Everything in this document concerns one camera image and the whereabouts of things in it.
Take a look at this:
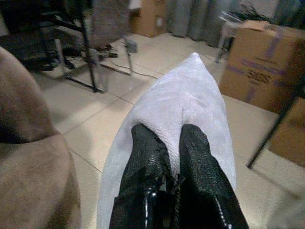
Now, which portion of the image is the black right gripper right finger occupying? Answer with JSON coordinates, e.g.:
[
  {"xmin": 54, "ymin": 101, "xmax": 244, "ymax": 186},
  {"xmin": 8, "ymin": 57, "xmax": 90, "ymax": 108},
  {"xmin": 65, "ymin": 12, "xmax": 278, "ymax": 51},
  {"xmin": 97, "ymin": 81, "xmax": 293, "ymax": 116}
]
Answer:
[{"xmin": 175, "ymin": 123, "xmax": 250, "ymax": 229}]

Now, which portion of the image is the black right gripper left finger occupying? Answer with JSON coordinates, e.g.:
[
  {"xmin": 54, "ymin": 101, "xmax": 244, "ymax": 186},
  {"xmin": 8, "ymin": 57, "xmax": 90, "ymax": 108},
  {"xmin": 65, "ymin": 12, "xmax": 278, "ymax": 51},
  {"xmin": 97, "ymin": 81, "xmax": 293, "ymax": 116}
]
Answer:
[{"xmin": 109, "ymin": 124, "xmax": 173, "ymax": 229}]

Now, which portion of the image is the white pillow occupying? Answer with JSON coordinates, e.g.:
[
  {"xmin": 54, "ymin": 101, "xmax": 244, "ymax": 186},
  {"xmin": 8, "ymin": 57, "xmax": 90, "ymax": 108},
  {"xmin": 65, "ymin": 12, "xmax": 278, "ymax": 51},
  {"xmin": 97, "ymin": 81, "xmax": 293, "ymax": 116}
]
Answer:
[{"xmin": 96, "ymin": 52, "xmax": 237, "ymax": 229}]

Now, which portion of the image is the brown fabric sofa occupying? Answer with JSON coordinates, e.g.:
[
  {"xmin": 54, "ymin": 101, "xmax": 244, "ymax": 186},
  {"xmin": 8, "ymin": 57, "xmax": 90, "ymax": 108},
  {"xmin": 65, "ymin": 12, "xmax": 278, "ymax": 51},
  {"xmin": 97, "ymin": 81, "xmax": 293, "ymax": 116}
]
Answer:
[{"xmin": 0, "ymin": 46, "xmax": 83, "ymax": 229}]

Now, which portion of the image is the black metal stand leg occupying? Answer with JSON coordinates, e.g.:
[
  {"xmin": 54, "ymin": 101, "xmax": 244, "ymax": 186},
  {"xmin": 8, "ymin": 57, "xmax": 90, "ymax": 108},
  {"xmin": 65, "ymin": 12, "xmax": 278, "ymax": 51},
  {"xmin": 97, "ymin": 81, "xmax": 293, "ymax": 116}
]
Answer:
[{"xmin": 246, "ymin": 92, "xmax": 302, "ymax": 169}]

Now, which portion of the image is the plain cardboard box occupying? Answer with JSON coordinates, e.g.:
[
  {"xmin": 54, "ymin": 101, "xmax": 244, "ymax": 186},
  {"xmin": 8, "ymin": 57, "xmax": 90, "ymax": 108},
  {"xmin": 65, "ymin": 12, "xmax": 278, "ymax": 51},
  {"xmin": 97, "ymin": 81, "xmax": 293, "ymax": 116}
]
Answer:
[{"xmin": 268, "ymin": 96, "xmax": 305, "ymax": 167}]

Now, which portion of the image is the large printed cardboard box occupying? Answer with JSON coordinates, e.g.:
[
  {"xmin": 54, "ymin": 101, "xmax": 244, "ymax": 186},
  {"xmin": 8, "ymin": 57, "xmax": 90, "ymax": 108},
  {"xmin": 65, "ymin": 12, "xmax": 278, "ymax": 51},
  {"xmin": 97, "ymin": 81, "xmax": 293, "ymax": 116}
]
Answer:
[{"xmin": 218, "ymin": 20, "xmax": 305, "ymax": 114}]

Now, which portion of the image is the grey upholstered chair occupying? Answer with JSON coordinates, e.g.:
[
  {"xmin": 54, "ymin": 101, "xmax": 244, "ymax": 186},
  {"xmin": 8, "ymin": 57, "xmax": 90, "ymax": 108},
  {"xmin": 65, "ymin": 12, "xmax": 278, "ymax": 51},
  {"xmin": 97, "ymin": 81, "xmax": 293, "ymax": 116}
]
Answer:
[{"xmin": 90, "ymin": 0, "xmax": 139, "ymax": 76}]

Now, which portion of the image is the tall brown cardboard box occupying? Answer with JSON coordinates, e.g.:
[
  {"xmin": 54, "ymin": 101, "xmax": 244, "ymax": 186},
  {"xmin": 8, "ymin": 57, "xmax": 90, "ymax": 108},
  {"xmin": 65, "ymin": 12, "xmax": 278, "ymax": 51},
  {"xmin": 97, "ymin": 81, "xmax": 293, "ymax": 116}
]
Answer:
[{"xmin": 130, "ymin": 0, "xmax": 167, "ymax": 38}]

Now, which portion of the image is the grey curtain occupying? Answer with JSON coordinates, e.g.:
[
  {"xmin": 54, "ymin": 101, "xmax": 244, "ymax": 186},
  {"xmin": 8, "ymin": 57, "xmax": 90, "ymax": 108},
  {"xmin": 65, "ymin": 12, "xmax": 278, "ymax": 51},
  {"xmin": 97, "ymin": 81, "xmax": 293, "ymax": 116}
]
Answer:
[{"xmin": 165, "ymin": 0, "xmax": 229, "ymax": 47}]

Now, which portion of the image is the black metal rack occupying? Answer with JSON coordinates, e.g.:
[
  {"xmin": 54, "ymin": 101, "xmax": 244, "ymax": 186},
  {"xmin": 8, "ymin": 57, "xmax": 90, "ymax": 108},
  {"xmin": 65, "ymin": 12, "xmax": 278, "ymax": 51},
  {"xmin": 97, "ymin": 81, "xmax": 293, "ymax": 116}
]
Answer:
[{"xmin": 0, "ymin": 0, "xmax": 105, "ymax": 94}]

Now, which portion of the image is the grey cable on floor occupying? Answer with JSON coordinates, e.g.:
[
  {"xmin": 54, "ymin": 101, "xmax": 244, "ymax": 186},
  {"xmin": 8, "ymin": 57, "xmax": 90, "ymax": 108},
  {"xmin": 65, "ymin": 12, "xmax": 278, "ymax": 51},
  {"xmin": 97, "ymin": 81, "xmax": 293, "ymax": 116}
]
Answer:
[{"xmin": 101, "ymin": 61, "xmax": 159, "ymax": 80}]

